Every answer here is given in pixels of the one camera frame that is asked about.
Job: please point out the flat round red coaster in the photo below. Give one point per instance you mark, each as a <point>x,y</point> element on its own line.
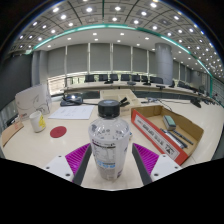
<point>58,132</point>

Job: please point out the black marker pen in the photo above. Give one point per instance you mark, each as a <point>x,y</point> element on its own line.
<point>182,137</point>

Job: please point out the white printed paper sheet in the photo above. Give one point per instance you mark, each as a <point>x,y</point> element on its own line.
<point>71,112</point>

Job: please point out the open cardboard box red side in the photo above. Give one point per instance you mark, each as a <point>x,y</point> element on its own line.
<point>153,136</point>

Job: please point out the round ceiling lights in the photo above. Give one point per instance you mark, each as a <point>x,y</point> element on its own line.
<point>89,9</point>

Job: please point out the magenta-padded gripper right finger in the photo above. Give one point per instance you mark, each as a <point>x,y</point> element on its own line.
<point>146,157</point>

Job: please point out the single black mesh chair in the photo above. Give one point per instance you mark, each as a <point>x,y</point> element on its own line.
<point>69,81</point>

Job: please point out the clear plastic water bottle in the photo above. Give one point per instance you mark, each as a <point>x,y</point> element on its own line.
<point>108,140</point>

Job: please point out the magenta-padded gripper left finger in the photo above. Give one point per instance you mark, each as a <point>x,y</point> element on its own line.
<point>78,157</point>

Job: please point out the row of black office chairs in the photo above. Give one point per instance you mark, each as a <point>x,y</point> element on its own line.
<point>114,77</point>

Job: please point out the black power strip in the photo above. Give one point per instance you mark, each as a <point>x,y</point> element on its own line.
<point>12,120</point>

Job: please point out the green board eraser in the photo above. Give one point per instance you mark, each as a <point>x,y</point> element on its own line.
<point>169,122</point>

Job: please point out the white ceramic mug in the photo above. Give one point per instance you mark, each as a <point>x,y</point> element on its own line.
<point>36,121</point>

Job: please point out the large white cardboard box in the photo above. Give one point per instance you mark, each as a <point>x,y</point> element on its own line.
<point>31,100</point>

